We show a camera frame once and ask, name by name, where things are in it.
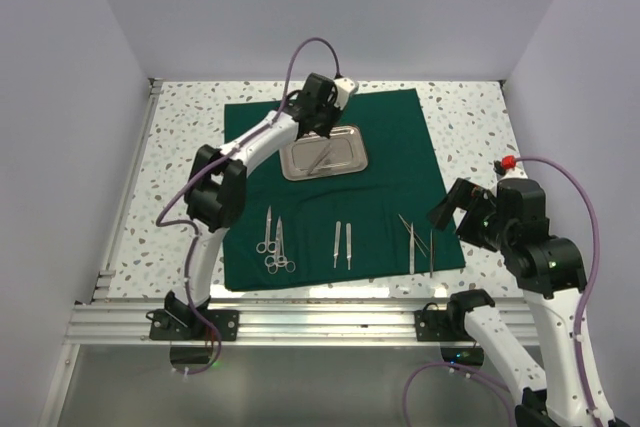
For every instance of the steel ring-handled scissors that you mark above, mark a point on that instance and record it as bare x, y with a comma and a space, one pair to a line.
275, 259
267, 245

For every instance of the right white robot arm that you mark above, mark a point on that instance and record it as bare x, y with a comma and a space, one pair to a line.
564, 388

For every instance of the thin steel tweezers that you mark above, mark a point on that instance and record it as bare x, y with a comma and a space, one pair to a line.
418, 242

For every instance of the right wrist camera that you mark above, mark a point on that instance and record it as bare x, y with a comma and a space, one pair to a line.
515, 173

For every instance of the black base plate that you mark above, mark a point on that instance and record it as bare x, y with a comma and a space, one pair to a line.
220, 324
433, 325

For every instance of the stainless steel instrument tray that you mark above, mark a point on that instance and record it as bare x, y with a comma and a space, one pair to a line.
348, 155

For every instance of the steel forceps with ring handles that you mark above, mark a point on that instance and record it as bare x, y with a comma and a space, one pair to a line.
290, 266

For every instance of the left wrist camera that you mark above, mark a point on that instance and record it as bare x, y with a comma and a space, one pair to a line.
346, 88

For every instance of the green surgical cloth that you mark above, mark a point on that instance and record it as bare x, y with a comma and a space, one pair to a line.
402, 178

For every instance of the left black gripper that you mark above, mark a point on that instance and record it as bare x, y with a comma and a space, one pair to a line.
325, 131

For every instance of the aluminium rail frame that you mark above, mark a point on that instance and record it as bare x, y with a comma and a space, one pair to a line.
469, 126

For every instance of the dark steel tweezers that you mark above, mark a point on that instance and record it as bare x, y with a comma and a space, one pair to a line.
431, 254

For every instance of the pointed steel tweezers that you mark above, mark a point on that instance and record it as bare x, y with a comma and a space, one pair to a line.
321, 156

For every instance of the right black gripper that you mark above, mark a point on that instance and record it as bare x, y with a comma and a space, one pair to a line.
469, 195

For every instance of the steel scalpel handle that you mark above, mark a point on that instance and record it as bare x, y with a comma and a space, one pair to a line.
348, 244
336, 245

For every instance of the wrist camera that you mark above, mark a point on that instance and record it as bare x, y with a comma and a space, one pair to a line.
346, 88
515, 173

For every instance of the broad steel tweezers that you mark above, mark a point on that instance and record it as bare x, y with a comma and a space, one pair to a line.
411, 250

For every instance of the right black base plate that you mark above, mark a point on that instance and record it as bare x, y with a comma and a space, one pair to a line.
433, 325

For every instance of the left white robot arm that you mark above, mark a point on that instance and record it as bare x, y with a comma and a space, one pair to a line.
214, 198

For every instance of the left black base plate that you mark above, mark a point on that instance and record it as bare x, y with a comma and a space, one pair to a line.
220, 324

